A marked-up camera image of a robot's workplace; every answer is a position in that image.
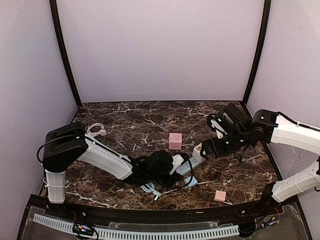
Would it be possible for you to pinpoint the left black frame post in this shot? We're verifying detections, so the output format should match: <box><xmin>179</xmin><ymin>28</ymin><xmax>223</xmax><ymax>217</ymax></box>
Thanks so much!
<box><xmin>49</xmin><ymin>0</ymin><xmax>82</xmax><ymax>108</ymax></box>

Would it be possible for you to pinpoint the pink cube socket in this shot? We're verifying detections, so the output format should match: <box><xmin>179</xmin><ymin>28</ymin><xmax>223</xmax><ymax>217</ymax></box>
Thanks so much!
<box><xmin>168</xmin><ymin>132</ymin><xmax>183</xmax><ymax>150</ymax></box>

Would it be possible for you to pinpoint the black front table rail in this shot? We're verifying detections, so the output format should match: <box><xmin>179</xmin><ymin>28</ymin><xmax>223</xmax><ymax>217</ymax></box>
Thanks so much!
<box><xmin>62</xmin><ymin>201</ymin><xmax>266</xmax><ymax>227</ymax></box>

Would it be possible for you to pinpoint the white cube socket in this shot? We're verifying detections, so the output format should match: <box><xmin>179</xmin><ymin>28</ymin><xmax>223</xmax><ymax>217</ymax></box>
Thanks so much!
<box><xmin>192</xmin><ymin>143</ymin><xmax>206</xmax><ymax>163</ymax></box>

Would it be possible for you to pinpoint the pink small plug adapter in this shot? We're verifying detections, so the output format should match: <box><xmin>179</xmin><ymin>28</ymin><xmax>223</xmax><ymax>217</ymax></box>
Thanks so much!
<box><xmin>214</xmin><ymin>190</ymin><xmax>227</xmax><ymax>203</ymax></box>

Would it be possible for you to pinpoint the grey slotted cable duct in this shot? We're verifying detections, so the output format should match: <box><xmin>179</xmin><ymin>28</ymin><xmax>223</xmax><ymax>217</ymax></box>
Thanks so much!
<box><xmin>32</xmin><ymin>213</ymin><xmax>240</xmax><ymax>240</ymax></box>

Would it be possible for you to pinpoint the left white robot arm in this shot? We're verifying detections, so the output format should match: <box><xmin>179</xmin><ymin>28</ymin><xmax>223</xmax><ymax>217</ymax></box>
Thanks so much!
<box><xmin>36</xmin><ymin>122</ymin><xmax>189</xmax><ymax>204</ymax></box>

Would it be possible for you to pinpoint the blue cube plug adapter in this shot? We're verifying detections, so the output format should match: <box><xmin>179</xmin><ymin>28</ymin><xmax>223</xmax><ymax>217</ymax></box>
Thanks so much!
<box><xmin>184</xmin><ymin>176</ymin><xmax>198</xmax><ymax>188</ymax></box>

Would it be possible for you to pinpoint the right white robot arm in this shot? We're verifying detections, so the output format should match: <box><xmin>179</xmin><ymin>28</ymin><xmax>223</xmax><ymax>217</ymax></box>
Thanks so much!
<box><xmin>199</xmin><ymin>104</ymin><xmax>320</xmax><ymax>205</ymax></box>

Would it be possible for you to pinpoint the small circuit board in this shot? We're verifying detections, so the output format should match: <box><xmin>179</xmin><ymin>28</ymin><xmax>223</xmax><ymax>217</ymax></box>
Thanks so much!
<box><xmin>72</xmin><ymin>223</ymin><xmax>95</xmax><ymax>236</ymax></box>

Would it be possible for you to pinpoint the black frame post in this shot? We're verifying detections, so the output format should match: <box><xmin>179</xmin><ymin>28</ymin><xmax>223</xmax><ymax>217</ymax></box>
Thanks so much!
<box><xmin>241</xmin><ymin>0</ymin><xmax>272</xmax><ymax>106</ymax></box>
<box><xmin>49</xmin><ymin>0</ymin><xmax>82</xmax><ymax>108</ymax></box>

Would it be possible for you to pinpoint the blue power strip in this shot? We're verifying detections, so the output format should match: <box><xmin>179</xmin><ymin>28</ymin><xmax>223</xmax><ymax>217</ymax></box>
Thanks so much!
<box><xmin>175</xmin><ymin>157</ymin><xmax>201</xmax><ymax>176</ymax></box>

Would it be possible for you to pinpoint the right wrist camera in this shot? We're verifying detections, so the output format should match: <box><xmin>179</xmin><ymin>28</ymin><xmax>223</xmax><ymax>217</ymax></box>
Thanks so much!
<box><xmin>208</xmin><ymin>113</ymin><xmax>234</xmax><ymax>139</ymax></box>

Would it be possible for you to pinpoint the white coiled cable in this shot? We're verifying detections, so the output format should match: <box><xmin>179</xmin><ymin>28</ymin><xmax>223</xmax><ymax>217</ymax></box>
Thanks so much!
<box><xmin>86</xmin><ymin>123</ymin><xmax>108</xmax><ymax>137</ymax></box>

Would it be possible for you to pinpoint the right black frame post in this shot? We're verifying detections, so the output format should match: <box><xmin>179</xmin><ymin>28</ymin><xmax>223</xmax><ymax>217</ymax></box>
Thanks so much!
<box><xmin>241</xmin><ymin>0</ymin><xmax>272</xmax><ymax>106</ymax></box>

